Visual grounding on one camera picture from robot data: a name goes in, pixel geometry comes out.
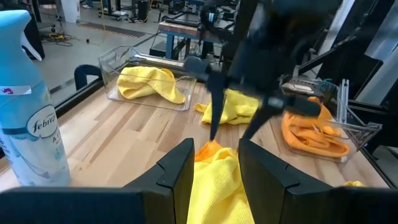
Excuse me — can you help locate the silver aluminium bracket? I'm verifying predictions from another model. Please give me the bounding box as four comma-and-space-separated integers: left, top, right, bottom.
337, 78, 351, 125

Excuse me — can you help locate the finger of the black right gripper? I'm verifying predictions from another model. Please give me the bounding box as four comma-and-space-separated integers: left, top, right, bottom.
241, 98, 283, 140
206, 73, 230, 141

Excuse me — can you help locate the orange microfiber towel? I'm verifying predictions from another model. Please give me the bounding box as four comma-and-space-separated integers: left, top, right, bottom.
281, 96, 351, 159
195, 139, 225, 163

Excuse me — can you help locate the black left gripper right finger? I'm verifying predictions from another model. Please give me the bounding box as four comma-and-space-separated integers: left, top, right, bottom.
238, 138, 398, 224

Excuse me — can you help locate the white trash bin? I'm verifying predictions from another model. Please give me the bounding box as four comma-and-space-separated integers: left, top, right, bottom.
60, 0, 81, 24

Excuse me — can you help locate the blue-legged workbench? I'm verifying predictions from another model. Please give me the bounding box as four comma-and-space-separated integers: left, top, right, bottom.
149, 20, 228, 62

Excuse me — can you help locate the blue Febreze spray bottle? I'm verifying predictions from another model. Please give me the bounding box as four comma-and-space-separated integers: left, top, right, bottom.
0, 9, 72, 187

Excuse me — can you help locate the black table clamp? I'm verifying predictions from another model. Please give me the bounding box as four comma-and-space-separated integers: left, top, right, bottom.
73, 64, 104, 91

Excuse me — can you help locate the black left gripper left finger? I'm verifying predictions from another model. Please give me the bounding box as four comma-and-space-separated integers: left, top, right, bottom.
0, 138, 195, 224

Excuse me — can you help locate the clear plastic basket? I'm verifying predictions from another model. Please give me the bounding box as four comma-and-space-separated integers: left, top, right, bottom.
98, 45, 198, 112
269, 74, 383, 164

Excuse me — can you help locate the yellow floor cable bundle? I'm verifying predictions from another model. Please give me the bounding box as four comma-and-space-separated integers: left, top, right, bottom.
40, 30, 77, 47

